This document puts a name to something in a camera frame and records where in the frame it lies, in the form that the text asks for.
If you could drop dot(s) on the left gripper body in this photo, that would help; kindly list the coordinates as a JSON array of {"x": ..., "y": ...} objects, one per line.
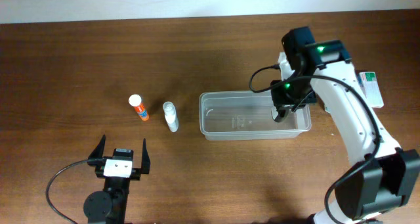
[{"x": 136, "y": 174}]

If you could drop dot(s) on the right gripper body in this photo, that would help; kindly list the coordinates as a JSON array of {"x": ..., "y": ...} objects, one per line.
[{"x": 293, "y": 92}]

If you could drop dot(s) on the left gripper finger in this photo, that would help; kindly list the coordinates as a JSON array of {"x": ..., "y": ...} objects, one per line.
[
  {"x": 145, "y": 162},
  {"x": 96, "y": 158}
]

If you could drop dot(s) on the dark bottle white cap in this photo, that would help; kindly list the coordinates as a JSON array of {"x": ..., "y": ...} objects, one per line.
[{"x": 279, "y": 114}]

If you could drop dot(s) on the white spray bottle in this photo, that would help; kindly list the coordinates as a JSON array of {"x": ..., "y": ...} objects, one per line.
[{"x": 171, "y": 118}]

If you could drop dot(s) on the orange tube white cap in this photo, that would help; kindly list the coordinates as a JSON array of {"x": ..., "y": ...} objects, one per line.
[{"x": 136, "y": 102}]

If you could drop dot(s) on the white green medicine box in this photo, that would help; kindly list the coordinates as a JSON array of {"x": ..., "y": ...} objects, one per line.
[{"x": 370, "y": 87}]

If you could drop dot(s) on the small jar gold lid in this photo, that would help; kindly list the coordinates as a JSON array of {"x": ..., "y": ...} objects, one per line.
[{"x": 327, "y": 109}]

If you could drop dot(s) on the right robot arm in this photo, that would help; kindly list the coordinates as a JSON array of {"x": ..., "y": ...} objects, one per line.
[{"x": 382, "y": 175}]

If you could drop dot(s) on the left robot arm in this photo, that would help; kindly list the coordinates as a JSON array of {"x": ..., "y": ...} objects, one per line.
[{"x": 109, "y": 204}]

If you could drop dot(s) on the clear plastic container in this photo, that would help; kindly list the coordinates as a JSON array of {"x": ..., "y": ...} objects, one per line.
[{"x": 244, "y": 115}]

